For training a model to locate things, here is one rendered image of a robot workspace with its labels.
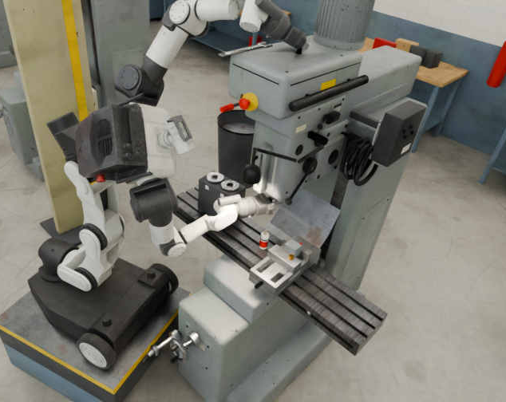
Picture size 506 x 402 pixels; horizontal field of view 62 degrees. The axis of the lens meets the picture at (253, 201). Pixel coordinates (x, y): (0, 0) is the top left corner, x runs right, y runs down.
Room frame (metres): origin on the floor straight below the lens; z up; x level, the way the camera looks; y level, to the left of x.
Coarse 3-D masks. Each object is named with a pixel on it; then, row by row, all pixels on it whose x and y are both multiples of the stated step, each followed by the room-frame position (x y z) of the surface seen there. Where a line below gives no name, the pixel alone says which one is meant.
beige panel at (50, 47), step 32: (32, 0) 2.45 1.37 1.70; (64, 0) 2.59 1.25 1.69; (32, 32) 2.43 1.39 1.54; (64, 32) 2.57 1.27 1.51; (32, 64) 2.40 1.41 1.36; (64, 64) 2.55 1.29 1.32; (32, 96) 2.37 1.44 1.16; (64, 96) 2.52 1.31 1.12; (64, 160) 2.46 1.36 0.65; (64, 192) 2.42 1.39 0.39; (64, 224) 2.39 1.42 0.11
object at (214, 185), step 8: (208, 176) 1.79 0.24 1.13; (216, 176) 1.81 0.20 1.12; (224, 176) 1.83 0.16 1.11; (200, 184) 1.77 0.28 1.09; (208, 184) 1.74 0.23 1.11; (216, 184) 1.75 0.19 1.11; (224, 184) 1.74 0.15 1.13; (232, 184) 1.76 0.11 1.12; (240, 184) 1.78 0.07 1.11; (200, 192) 1.77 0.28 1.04; (208, 192) 1.74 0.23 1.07; (216, 192) 1.71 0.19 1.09; (224, 192) 1.69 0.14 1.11; (232, 192) 1.70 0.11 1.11; (240, 192) 1.72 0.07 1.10; (200, 200) 1.77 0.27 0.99; (208, 200) 1.74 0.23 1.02; (200, 208) 1.76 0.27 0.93; (208, 208) 1.74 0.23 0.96
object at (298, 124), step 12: (312, 108) 1.43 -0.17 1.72; (324, 108) 1.49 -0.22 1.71; (336, 108) 1.56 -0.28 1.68; (264, 120) 1.43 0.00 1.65; (276, 120) 1.39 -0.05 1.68; (288, 120) 1.36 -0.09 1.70; (300, 120) 1.38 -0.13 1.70; (312, 120) 1.44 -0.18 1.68; (288, 132) 1.36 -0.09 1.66; (300, 132) 1.39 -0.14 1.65
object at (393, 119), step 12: (396, 108) 1.53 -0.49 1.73; (408, 108) 1.55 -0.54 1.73; (420, 108) 1.56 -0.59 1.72; (384, 120) 1.49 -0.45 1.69; (396, 120) 1.46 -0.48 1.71; (408, 120) 1.48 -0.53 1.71; (420, 120) 1.58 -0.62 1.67; (384, 132) 1.48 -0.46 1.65; (396, 132) 1.45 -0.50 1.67; (408, 132) 1.51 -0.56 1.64; (384, 144) 1.47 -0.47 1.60; (396, 144) 1.45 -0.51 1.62; (408, 144) 1.55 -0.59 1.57; (372, 156) 1.49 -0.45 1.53; (384, 156) 1.46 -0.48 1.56; (396, 156) 1.49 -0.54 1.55
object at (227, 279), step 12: (216, 264) 1.46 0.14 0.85; (228, 264) 1.47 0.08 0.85; (204, 276) 1.42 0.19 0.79; (216, 276) 1.38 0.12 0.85; (228, 276) 1.39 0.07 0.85; (240, 276) 1.40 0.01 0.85; (216, 288) 1.37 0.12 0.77; (228, 288) 1.32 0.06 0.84; (240, 288) 1.32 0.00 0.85; (252, 288) 1.33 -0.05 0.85; (228, 300) 1.32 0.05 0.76; (240, 300) 1.27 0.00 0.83; (252, 300) 1.26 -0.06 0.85; (264, 300) 1.28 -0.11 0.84; (276, 300) 1.35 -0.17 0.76; (240, 312) 1.26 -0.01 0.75; (252, 312) 1.22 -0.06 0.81; (264, 312) 1.29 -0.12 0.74
